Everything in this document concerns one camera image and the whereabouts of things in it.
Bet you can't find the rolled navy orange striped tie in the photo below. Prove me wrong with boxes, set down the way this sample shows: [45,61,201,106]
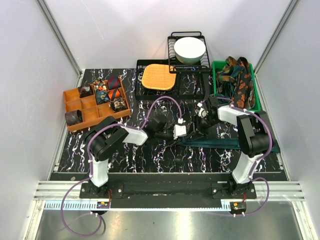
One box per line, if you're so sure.
[108,87,124,101]

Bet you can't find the black wire tray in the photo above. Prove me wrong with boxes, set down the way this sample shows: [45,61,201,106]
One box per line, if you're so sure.
[134,59,206,101]

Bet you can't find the brown teal patterned tie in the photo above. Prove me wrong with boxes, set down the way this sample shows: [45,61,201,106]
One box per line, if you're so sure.
[215,56,242,99]

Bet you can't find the rolled colourful floral tie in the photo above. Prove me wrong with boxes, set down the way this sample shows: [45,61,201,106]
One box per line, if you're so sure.
[93,80,109,92]

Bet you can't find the orange woven pot holder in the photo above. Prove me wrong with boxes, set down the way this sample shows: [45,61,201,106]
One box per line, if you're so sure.
[141,63,176,91]

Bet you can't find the rolled dark floral tie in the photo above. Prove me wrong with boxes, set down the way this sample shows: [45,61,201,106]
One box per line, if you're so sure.
[77,84,94,98]

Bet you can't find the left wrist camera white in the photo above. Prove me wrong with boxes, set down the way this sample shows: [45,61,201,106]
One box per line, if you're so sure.
[173,124,187,140]

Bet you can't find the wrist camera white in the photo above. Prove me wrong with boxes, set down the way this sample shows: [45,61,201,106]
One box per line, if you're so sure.
[195,102,208,119]
[173,124,187,140]

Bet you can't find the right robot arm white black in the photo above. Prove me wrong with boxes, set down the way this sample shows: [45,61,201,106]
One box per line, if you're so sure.
[186,96,274,199]

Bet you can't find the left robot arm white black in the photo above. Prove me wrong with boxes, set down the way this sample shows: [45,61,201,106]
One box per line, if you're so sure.
[83,114,187,198]

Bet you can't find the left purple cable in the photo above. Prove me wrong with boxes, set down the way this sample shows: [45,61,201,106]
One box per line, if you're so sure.
[59,96,185,237]

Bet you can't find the navy tie orange flowers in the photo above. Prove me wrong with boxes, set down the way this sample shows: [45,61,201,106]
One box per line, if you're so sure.
[230,57,256,109]

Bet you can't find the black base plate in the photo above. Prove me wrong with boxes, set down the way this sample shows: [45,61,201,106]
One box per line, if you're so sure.
[79,173,257,210]

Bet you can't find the black wire dish rack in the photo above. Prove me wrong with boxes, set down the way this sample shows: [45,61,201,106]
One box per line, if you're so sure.
[167,31,211,73]

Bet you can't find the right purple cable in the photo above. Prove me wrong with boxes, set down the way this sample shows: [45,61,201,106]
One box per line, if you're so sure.
[197,97,274,217]

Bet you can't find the purple cable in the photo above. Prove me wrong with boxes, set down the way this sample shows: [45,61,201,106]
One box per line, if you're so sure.
[197,97,274,217]
[59,96,185,237]

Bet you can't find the brown blue tie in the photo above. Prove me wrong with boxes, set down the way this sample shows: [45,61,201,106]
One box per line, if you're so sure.
[64,109,83,126]

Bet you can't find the dark green tie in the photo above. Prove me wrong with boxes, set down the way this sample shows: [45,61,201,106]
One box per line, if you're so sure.
[180,136,281,154]

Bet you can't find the rolled beige patterned tie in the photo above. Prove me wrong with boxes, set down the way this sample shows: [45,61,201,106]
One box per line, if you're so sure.
[110,97,128,113]

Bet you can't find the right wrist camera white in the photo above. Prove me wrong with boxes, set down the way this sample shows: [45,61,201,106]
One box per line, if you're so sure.
[195,102,208,119]

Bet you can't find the green plastic bin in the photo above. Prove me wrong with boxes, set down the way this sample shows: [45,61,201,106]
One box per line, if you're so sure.
[211,60,261,115]

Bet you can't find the orange wooden divided box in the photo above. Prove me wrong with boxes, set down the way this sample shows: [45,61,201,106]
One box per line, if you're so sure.
[63,76,131,132]

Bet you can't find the rolled maroon striped tie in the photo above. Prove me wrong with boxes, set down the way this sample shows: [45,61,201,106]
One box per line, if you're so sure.
[107,76,122,90]

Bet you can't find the rolled blue paisley tie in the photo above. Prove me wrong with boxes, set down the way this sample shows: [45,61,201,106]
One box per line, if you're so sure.
[95,91,111,105]

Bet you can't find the white bowl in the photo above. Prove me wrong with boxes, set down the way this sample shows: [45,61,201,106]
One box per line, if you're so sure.
[173,37,206,65]

